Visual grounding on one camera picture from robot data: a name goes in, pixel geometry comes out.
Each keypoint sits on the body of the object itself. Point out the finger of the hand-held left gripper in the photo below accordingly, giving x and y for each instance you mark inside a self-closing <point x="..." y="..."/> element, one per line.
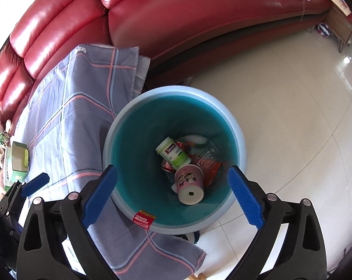
<point x="34" y="185"/>
<point x="9" y="199"/>

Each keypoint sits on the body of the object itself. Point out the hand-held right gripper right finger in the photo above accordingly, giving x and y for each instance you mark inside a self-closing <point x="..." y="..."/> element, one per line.
<point x="246" y="194"/>

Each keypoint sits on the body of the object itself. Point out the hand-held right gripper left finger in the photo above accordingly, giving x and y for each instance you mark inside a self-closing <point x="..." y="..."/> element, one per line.
<point x="100" y="194"/>

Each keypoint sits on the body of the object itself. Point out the white green medicine box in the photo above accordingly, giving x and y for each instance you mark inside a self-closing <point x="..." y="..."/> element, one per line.
<point x="9" y="178"/>

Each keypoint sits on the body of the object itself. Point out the red snack wrapper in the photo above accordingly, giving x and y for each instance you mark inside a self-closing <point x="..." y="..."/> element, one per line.
<point x="214" y="170"/>

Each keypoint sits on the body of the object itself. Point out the pink paper cup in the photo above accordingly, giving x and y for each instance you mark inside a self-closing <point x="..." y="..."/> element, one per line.
<point x="190" y="180"/>

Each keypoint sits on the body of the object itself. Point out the clear crushed plastic bottle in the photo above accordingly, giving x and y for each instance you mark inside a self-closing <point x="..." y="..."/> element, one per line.
<point x="205" y="153"/>

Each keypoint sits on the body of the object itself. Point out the red soda can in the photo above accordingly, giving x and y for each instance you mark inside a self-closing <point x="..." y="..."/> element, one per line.
<point x="167" y="166"/>

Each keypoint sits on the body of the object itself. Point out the teal plastic bin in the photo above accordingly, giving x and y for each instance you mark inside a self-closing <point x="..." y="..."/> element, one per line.
<point x="141" y="128"/>

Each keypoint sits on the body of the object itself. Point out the white bottle green lid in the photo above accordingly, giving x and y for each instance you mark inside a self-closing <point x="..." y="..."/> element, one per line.
<point x="173" y="153"/>

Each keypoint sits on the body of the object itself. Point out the jar of colourful beads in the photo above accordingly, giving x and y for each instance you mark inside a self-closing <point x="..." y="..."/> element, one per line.
<point x="2" y="138"/>

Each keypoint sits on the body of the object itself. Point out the grey plaid cloth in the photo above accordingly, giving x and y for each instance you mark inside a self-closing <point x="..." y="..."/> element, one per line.
<point x="62" y="122"/>

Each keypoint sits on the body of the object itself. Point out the red leather sofa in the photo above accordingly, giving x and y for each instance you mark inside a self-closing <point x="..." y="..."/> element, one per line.
<point x="179" y="29"/>

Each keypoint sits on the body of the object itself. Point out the striped ball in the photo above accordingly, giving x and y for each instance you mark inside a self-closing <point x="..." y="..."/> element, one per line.
<point x="323" y="29"/>

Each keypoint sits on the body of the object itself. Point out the wooden side table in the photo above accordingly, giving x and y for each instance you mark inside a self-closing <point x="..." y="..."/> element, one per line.
<point x="339" y="20"/>

